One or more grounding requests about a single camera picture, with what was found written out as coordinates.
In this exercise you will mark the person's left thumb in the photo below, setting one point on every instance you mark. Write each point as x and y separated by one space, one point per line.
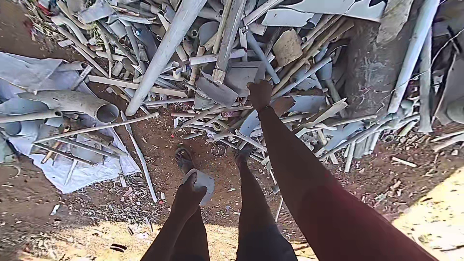
203 192

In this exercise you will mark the person's right forearm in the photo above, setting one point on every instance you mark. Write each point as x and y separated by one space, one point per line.
308 174

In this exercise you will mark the curved grey broken sheet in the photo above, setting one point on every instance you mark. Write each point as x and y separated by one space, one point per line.
217 91

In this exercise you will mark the long thin beige strip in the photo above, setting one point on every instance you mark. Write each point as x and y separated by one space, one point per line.
96 127

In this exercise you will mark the long thick grey pipe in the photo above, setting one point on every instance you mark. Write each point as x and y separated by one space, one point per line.
166 54

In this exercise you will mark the pile of plastic pipe scraps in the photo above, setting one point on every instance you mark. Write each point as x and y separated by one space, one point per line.
166 85

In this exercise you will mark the person's left hand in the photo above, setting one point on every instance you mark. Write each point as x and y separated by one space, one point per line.
187 198

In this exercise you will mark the translucent white plastic piece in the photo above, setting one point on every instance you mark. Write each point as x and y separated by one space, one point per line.
208 182

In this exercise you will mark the wide beige open-ended pipe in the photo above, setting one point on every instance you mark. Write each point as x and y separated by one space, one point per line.
69 101

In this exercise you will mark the long narrow grey pipe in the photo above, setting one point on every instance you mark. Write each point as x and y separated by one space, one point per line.
425 87

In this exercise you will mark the person's right hand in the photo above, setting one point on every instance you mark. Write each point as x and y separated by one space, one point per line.
260 97

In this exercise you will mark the person's legs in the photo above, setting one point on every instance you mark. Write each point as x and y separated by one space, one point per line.
257 221

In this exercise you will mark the person's right fingers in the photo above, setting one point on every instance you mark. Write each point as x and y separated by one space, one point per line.
255 85

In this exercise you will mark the wide dark grey cylinder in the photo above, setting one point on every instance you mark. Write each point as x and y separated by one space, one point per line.
371 69

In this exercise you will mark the long weathered grey plank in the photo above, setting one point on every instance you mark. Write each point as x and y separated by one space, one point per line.
231 32

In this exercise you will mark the white plastic tarp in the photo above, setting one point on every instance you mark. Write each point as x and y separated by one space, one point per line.
72 177

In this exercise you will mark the person's left forearm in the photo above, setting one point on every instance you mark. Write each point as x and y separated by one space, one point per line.
166 235

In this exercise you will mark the person's left fingers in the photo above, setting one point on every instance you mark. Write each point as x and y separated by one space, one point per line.
191 178

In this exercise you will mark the long whitish-blue pipe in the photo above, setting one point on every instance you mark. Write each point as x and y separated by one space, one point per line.
413 58

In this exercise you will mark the beige flat broken piece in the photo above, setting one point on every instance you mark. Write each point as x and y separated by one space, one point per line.
287 48

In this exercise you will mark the long thin whitish stick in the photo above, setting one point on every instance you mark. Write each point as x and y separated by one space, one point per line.
140 156

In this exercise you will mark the thin pale hoop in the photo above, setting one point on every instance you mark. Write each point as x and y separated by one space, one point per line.
19 171

